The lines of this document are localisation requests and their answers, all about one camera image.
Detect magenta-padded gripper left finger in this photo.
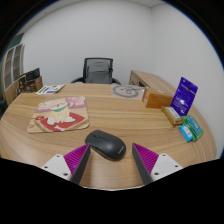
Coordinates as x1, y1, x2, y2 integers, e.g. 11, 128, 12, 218
40, 142, 92, 186

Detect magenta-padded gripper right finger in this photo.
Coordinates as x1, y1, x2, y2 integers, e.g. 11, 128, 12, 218
131, 142, 184, 186

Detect black computer mouse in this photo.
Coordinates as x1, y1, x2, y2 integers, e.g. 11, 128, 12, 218
84, 129, 127, 162

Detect cartoon dog print mouse pad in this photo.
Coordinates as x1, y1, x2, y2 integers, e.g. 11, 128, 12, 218
26, 96, 91, 134

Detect small blue box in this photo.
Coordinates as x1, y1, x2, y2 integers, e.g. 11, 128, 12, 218
178, 124, 194, 143

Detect small tan box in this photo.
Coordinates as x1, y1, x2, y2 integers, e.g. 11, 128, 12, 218
161, 105, 184, 127

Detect green flat box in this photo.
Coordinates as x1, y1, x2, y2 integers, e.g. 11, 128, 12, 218
181, 115, 205, 142

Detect orange-brown box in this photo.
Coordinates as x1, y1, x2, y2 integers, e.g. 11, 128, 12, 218
142, 87, 175, 109

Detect grey round-print mat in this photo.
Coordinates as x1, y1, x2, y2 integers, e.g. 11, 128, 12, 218
110, 83, 147, 100

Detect purple retail package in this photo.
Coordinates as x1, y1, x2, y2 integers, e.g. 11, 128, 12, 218
170, 76, 199, 117

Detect white and green leaflet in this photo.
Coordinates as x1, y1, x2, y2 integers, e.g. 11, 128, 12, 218
35, 84, 66, 96

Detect wooden side desk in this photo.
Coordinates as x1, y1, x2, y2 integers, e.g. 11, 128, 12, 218
128, 69, 218, 158

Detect brown cardboard box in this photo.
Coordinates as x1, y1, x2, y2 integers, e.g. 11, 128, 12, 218
15, 74, 44, 95

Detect grey backpack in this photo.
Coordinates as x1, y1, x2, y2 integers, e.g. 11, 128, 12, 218
85, 60, 113, 84

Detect black cardboard box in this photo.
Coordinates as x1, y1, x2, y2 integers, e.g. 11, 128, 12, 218
24, 67, 41, 83

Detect black mesh office chair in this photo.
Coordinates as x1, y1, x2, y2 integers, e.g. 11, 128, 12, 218
70, 57, 122, 85

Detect wooden shelf unit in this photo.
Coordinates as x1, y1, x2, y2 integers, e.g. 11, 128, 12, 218
0, 43, 26, 104

